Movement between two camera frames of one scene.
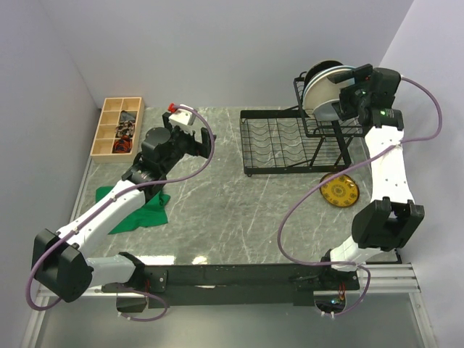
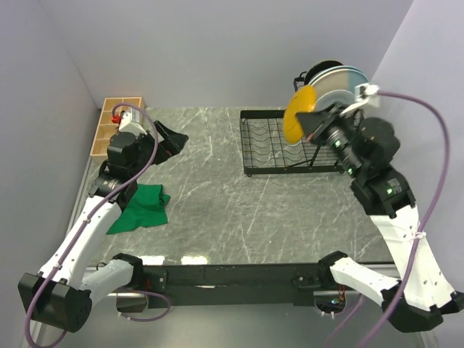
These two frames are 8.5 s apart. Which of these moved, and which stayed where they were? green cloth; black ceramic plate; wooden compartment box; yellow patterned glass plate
Moved: yellow patterned glass plate
Stayed: black ceramic plate; wooden compartment box; green cloth
